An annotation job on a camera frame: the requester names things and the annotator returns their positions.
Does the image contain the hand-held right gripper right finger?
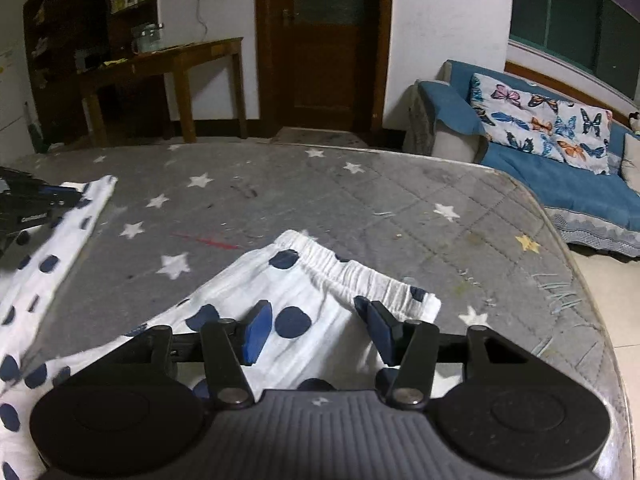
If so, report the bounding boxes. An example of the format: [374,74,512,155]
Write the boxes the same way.
[354,297,542,408]

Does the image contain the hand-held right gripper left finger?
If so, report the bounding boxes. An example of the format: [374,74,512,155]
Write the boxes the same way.
[102,300,274,408]

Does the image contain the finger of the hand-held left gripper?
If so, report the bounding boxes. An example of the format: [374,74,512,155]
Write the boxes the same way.
[0,165,84,209]

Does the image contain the white navy polka dot pants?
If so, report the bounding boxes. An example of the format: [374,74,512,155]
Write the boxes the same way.
[0,175,443,480]

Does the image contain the grey star print mattress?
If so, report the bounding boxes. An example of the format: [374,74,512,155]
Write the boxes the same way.
[0,141,629,480]

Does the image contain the dark wooden bookshelf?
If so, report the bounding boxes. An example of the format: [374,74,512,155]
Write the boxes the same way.
[22,0,159,154]

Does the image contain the glass jar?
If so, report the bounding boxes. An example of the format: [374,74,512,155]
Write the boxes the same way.
[131,22,165,55]

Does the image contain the wooden table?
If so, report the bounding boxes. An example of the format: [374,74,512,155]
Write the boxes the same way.
[77,37,249,146]

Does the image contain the blue corner sofa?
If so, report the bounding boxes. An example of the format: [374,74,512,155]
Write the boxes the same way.
[407,59,640,261]

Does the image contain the butterfly print pillow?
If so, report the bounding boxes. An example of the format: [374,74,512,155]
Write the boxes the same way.
[547,97,614,176]
[469,73,563,163]

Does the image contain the brown wooden door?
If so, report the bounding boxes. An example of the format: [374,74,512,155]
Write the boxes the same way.
[254,0,396,134]

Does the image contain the beige cushion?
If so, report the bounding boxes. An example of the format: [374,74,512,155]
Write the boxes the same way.
[620,132,640,196]

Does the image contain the green framed window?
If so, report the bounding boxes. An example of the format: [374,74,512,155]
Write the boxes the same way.
[507,0,640,107]

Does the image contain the hanging charger cable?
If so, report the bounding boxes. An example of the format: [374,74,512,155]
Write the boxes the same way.
[195,0,209,44]

